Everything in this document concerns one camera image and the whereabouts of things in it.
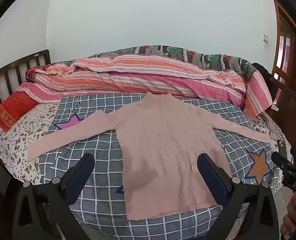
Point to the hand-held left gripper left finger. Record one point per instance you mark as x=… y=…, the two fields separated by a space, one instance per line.
x=81 y=176

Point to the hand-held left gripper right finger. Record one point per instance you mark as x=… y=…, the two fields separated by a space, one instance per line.
x=213 y=177

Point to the pink knit sweater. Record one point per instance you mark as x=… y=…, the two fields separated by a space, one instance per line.
x=163 y=142

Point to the person's right hand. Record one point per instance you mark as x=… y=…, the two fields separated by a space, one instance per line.
x=289 y=215

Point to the grey checked star blanket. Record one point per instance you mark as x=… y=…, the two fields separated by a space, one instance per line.
x=100 y=140

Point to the dark wooden footboard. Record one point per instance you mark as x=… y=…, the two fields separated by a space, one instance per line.
x=290 y=110

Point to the floral bed sheet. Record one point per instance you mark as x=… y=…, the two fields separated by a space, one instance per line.
x=14 y=140

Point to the dark cloth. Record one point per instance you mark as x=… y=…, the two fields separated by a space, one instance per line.
x=261 y=68

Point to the red embroidered pillow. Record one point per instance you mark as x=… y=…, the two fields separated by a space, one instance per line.
x=10 y=110

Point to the pink orange striped quilt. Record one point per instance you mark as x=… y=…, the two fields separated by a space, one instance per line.
x=138 y=80

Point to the red plaid pillow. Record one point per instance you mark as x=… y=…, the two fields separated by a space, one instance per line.
x=35 y=73

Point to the brown wooden glazed door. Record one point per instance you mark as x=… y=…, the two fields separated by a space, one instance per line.
x=278 y=42

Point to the dark wooden headboard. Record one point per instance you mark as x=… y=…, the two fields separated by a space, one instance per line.
x=2 y=74

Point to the dark floral quilt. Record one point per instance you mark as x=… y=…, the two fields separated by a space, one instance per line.
x=175 y=52

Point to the white wall switch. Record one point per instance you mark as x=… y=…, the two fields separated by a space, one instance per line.
x=266 y=37

